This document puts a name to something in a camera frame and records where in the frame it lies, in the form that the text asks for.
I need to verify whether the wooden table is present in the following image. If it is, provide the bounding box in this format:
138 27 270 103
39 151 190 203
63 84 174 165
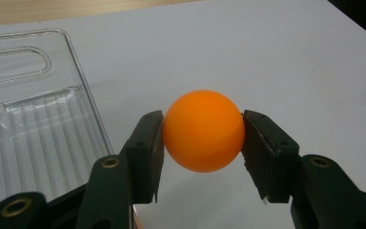
0 0 206 29

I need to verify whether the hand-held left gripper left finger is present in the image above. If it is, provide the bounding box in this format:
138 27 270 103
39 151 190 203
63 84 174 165
121 110 166 205

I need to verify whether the clear plastic tray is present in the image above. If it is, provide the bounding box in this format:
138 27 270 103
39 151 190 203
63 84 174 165
0 28 115 218

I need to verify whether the orange ping-pong ball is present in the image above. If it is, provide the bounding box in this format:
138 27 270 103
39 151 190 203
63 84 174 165
161 89 247 174

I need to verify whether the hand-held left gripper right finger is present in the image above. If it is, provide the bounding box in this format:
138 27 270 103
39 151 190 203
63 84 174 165
240 110 300 204

